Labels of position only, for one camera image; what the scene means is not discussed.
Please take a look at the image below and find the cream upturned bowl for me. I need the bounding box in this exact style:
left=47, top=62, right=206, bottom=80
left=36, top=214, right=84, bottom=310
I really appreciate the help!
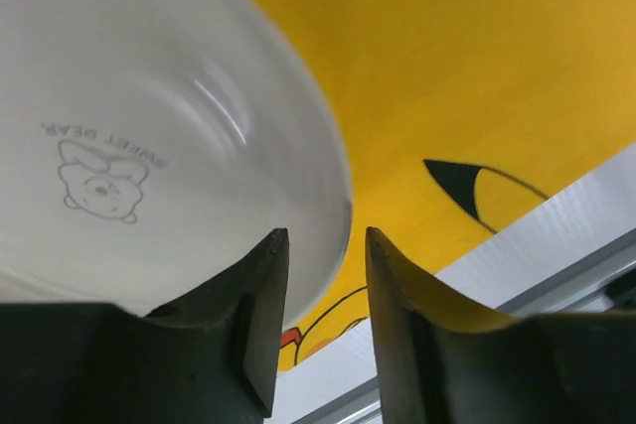
left=1, top=0, right=352, bottom=325

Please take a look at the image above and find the yellow printed cloth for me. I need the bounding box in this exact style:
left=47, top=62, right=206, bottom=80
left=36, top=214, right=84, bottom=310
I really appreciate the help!
left=254, top=0, right=635, bottom=371

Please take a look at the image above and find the aluminium mounting rail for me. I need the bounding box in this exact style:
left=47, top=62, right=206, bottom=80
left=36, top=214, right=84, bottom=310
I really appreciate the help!
left=292, top=224, right=636, bottom=424

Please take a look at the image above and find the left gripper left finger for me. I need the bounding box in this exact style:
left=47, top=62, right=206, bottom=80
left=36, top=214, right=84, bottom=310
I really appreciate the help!
left=1, top=228, right=289, bottom=423

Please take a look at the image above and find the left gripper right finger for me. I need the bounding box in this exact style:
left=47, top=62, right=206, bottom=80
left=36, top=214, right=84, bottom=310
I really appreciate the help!
left=365, top=226, right=636, bottom=424

